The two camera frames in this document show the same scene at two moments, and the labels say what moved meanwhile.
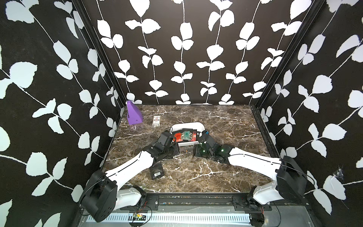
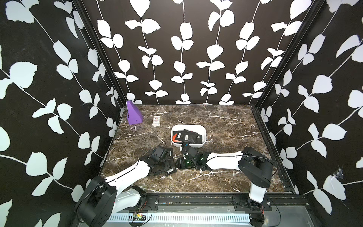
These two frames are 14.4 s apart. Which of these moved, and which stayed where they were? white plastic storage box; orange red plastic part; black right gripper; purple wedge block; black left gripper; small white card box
Moved: black right gripper; black left gripper
Stayed: purple wedge block; orange red plastic part; white plastic storage box; small white card box
